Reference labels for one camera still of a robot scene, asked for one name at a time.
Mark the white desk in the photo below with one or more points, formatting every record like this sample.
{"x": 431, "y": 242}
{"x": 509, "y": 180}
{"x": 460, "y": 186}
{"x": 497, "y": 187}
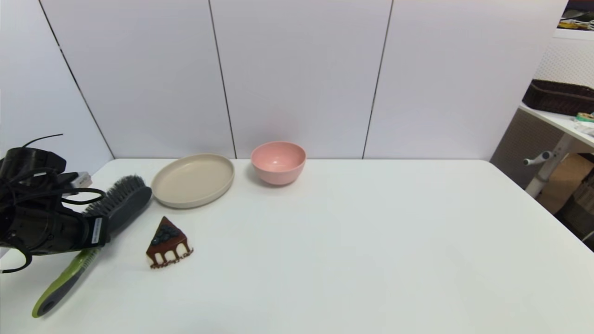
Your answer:
{"x": 557, "y": 123}

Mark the dark woven basket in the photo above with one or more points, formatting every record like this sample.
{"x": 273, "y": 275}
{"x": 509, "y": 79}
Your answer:
{"x": 559, "y": 96}

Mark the green item on desk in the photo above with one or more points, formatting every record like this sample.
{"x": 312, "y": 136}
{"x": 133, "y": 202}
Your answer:
{"x": 585, "y": 116}

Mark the pink bowl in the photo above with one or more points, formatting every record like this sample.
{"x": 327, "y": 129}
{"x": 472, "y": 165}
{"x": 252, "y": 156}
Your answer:
{"x": 278, "y": 162}

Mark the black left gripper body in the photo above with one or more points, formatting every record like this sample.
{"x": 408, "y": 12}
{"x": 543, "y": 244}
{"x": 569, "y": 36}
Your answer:
{"x": 96, "y": 231}

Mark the grey perforated partition panel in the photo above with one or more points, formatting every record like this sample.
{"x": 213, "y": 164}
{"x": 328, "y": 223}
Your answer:
{"x": 519, "y": 144}

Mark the chocolate cake slice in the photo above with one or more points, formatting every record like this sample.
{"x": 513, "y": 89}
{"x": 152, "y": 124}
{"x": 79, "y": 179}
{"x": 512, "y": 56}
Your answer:
{"x": 168, "y": 246}

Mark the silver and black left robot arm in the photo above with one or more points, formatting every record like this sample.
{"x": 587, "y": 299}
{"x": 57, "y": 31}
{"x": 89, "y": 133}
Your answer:
{"x": 37, "y": 227}

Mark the beige round plate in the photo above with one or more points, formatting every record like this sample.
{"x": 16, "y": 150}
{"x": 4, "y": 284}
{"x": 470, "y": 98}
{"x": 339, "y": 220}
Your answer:
{"x": 192, "y": 181}

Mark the brown cardboard box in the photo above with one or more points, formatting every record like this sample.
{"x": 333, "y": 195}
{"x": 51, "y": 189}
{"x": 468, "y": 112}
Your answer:
{"x": 564, "y": 183}

